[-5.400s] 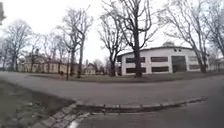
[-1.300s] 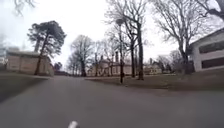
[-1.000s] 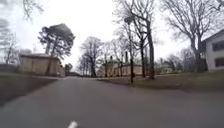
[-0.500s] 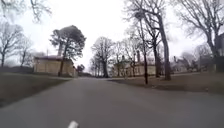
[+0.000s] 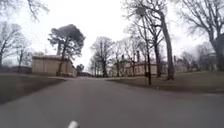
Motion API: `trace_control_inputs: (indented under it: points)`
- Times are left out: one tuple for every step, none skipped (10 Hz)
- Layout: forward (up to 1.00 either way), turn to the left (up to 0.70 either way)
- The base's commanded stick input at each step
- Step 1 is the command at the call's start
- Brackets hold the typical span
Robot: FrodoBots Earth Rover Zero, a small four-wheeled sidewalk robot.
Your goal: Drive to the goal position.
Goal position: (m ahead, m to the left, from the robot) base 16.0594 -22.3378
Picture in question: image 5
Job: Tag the row of bare trees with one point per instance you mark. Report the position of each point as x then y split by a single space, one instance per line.
106 56

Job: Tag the long pale building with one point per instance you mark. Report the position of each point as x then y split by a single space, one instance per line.
143 69

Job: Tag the thin dark pole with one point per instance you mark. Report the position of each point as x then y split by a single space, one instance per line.
147 56

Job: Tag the grey asphalt road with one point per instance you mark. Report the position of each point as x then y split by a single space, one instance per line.
110 103

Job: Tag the tall dark pine tree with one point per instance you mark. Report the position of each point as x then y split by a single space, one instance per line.
66 41

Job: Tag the large bare tree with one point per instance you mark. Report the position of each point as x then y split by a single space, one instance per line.
166 40
213 33

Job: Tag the beige building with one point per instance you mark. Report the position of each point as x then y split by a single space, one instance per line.
46 65

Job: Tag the robot's own part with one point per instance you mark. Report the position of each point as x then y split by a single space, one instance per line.
73 125

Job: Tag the grass verge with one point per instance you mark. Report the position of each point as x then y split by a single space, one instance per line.
186 81
20 85

